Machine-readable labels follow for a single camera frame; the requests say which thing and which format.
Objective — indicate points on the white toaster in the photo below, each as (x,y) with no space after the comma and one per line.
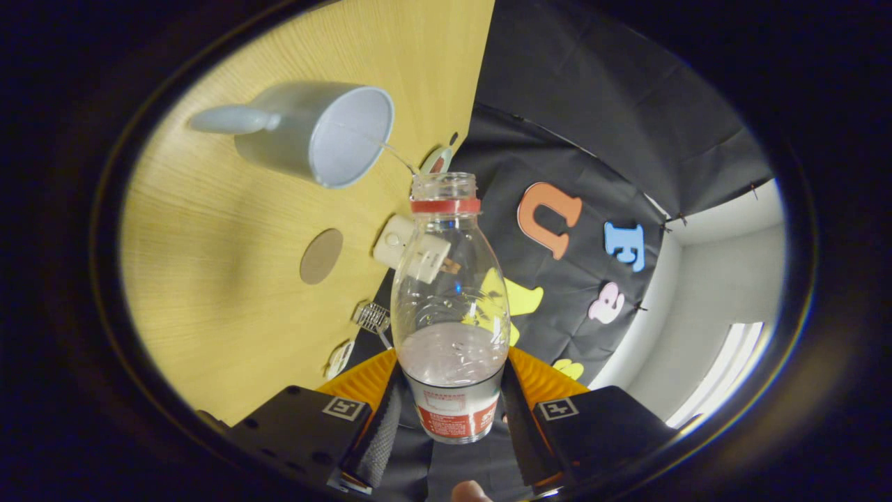
(391,240)

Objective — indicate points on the round brown coaster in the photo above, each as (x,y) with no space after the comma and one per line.
(321,256)

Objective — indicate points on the clear plastic juice bottle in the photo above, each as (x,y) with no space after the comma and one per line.
(451,348)

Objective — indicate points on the pale green plate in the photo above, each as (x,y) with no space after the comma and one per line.
(428,164)

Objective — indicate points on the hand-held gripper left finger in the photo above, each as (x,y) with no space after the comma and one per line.
(306,425)

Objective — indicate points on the white cup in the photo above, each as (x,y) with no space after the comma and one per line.
(286,139)

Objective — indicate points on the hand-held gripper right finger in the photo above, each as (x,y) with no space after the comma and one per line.
(606,425)

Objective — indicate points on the wooden table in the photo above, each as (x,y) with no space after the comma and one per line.
(230,293)

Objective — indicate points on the large ceiling light panel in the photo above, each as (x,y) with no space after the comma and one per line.
(725,369)

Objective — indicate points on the white divided snack tray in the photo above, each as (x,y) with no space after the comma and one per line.
(339,359)

